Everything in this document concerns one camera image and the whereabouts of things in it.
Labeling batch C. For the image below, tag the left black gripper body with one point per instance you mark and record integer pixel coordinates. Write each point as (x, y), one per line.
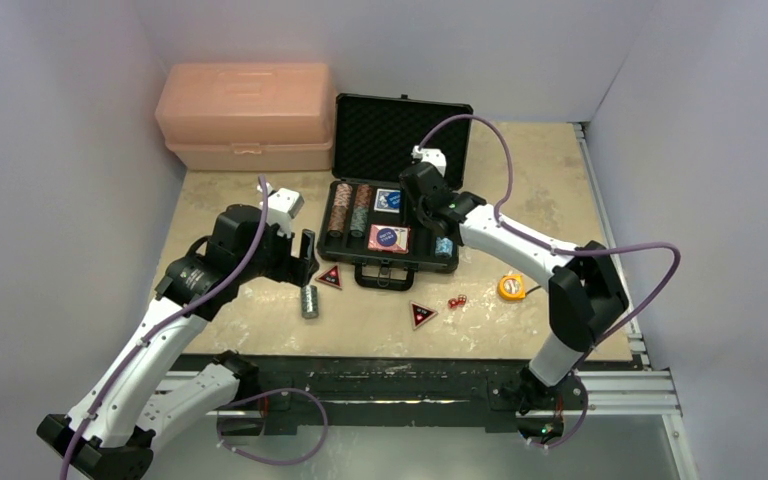
(275, 260)

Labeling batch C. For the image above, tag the grey poker chip stack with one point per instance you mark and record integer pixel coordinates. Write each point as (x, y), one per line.
(309, 301)

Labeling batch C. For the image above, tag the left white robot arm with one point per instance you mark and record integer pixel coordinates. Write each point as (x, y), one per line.
(116, 430)

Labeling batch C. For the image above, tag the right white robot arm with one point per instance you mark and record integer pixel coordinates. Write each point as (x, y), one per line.
(585, 293)

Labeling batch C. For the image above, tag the black poker set case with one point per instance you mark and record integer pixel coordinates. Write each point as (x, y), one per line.
(374, 138)

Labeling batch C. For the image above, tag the red triangular dealer button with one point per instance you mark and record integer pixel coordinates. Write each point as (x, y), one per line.
(331, 277)

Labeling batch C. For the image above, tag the brown lower chip stack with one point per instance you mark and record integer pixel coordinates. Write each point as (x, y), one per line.
(336, 221)

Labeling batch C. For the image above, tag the green chip stack in case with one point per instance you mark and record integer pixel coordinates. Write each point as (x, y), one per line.
(358, 222)

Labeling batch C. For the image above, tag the orange chip stack in case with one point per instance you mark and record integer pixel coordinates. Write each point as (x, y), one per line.
(342, 196)

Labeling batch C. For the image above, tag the red card deck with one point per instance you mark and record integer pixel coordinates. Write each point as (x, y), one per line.
(387, 238)

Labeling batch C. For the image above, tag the dark red chip stack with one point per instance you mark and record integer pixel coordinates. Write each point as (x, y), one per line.
(363, 197)

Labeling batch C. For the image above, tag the blue card deck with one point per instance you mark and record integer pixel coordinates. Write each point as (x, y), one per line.
(387, 200)

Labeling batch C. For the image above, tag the light blue chip stack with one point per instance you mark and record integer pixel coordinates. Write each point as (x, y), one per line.
(444, 248)

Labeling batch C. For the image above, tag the pink plastic storage box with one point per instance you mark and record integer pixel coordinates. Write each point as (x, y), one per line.
(252, 117)

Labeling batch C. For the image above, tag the yellow measuring tape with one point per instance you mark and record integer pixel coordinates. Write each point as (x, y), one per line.
(515, 288)

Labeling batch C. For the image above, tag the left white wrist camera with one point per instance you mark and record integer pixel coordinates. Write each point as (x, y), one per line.
(282, 207)

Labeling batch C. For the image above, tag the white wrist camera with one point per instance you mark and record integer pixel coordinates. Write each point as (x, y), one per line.
(282, 207)
(431, 156)

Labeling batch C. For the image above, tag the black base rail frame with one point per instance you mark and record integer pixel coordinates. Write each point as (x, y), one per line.
(389, 392)

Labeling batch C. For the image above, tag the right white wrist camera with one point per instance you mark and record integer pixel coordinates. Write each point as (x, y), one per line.
(431, 156)

